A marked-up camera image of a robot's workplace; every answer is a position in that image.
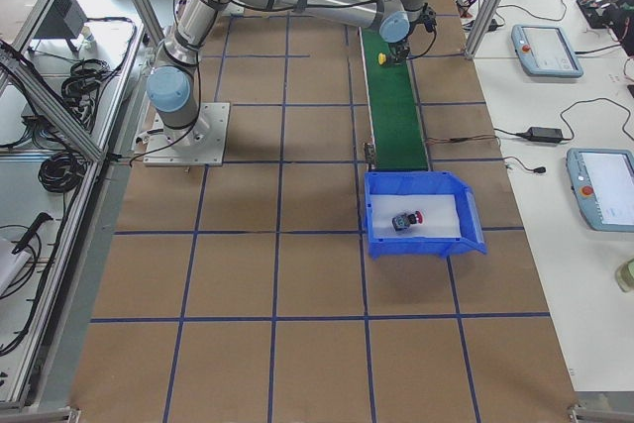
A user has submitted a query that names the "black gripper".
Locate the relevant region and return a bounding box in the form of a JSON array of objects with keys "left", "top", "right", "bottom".
[{"left": 388, "top": 3, "right": 437, "bottom": 65}]

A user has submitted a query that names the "red mushroom push button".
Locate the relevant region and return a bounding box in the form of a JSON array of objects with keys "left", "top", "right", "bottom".
[{"left": 391, "top": 211, "right": 424, "bottom": 232}]

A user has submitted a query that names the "green conveyor belt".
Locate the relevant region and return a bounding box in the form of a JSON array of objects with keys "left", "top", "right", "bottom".
[{"left": 360, "top": 30, "right": 429, "bottom": 171}]

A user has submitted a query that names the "teach pendant far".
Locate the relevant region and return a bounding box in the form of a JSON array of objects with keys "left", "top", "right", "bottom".
[{"left": 511, "top": 25, "right": 583, "bottom": 78}]

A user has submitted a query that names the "teach pendant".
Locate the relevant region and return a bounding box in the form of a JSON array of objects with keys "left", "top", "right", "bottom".
[
  {"left": 566, "top": 148, "right": 633, "bottom": 233},
  {"left": 511, "top": 25, "right": 583, "bottom": 78}
]

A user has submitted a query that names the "black power adapter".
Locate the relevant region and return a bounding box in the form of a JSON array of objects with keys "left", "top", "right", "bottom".
[{"left": 526, "top": 127, "right": 565, "bottom": 144}]

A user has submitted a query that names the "blue plastic bin near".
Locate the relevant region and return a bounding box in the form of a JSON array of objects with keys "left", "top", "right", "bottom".
[{"left": 365, "top": 171, "right": 487, "bottom": 259}]

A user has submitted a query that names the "black electronics box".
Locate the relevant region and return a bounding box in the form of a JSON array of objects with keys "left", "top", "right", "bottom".
[{"left": 576, "top": 0, "right": 619, "bottom": 29}]

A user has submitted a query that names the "teach pendant near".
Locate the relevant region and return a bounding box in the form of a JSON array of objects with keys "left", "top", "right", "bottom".
[{"left": 566, "top": 148, "right": 633, "bottom": 233}]

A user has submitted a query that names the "brown paper table cover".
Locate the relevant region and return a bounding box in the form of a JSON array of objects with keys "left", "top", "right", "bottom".
[{"left": 70, "top": 0, "right": 576, "bottom": 422}]

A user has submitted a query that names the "black cable bundle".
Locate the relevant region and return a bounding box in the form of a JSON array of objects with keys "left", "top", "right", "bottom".
[{"left": 39, "top": 58, "right": 123, "bottom": 194}]

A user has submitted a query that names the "aluminium frame rail right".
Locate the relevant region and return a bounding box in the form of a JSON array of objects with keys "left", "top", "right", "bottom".
[{"left": 1, "top": 0, "right": 145, "bottom": 157}]

